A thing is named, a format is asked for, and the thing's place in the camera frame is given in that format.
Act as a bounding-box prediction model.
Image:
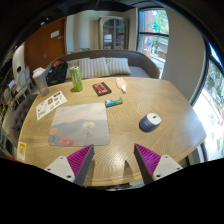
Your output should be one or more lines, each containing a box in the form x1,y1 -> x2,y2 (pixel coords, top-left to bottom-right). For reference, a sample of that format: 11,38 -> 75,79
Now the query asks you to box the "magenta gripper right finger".
134,144 -> 182,185

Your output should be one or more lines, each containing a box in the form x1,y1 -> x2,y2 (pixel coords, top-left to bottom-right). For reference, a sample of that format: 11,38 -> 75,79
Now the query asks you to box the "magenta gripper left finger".
45,144 -> 94,186

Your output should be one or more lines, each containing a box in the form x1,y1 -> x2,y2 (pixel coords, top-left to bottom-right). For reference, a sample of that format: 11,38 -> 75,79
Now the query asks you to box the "blue and white computer mouse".
139,113 -> 161,132

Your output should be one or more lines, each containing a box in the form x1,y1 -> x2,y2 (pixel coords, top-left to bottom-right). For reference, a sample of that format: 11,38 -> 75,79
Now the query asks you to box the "floral landscape mouse pad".
48,103 -> 110,147

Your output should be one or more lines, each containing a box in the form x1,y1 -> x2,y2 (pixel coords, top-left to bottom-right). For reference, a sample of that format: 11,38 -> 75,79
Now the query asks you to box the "yellow sticker on table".
17,142 -> 26,160

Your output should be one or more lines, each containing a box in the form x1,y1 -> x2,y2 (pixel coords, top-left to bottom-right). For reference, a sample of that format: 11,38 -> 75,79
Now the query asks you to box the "white sticker sheet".
36,91 -> 67,120

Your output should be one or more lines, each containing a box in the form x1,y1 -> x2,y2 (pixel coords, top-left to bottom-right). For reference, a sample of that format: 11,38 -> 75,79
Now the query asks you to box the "teal snack bar wrapper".
105,97 -> 123,107

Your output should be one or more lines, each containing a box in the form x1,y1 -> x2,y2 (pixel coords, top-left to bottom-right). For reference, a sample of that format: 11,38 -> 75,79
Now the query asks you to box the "black and red box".
92,82 -> 112,96

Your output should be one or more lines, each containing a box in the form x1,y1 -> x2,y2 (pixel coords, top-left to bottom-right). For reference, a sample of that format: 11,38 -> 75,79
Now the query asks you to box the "green drink can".
70,66 -> 83,92

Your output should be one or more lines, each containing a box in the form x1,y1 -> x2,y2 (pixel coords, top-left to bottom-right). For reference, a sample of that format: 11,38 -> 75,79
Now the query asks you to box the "white chair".
15,67 -> 31,100

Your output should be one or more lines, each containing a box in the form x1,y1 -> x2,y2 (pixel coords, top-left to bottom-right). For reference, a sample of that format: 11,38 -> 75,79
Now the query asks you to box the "black and orange backpack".
46,60 -> 68,86

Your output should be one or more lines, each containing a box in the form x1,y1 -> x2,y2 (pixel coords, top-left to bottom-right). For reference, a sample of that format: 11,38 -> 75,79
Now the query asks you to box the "grey curved sofa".
43,49 -> 161,84

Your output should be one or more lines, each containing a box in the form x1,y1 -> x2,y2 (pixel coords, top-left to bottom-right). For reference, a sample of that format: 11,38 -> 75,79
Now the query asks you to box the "clear plastic tumbler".
33,67 -> 49,96

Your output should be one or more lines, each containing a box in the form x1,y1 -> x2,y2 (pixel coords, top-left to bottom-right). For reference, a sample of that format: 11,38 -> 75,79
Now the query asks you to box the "striped cushion left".
66,57 -> 110,79

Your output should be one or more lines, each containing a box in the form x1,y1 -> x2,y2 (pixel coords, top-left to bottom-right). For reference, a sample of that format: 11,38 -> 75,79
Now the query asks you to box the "striped cushion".
106,58 -> 131,75
66,57 -> 110,79

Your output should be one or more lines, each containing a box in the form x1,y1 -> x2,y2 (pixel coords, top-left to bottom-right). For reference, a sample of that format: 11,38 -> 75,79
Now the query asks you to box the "striped cushion right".
106,58 -> 131,75

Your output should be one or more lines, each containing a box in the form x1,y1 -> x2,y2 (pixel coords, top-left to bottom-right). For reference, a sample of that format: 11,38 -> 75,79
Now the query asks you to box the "brown wooden door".
25,17 -> 67,74

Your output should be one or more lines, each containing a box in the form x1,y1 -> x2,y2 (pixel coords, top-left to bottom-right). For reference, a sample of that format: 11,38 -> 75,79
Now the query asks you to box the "wooden glass-door cabinet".
98,16 -> 128,50

